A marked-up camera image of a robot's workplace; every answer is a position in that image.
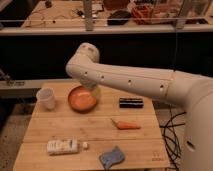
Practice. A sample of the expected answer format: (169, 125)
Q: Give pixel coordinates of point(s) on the white ceramic cup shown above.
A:
(46, 97)

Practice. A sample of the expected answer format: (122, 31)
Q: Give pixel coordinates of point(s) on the black pouch on bench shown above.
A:
(119, 17)

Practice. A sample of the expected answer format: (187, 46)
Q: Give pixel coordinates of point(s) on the metal frame post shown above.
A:
(87, 4)

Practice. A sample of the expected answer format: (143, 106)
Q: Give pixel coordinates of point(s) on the orange basket on bench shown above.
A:
(141, 14)

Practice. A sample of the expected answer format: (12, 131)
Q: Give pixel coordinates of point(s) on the orange carrot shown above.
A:
(125, 125)

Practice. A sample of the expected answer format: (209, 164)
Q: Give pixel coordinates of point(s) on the blue cloth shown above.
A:
(108, 159)

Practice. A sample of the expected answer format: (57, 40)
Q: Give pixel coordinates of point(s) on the white plastic bottle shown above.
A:
(66, 146)

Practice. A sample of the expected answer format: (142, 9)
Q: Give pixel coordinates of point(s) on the orange bowl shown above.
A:
(80, 99)

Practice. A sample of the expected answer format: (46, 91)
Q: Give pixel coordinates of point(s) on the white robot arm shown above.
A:
(192, 92)

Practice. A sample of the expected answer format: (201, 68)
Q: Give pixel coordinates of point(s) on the black rectangular box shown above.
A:
(131, 103)

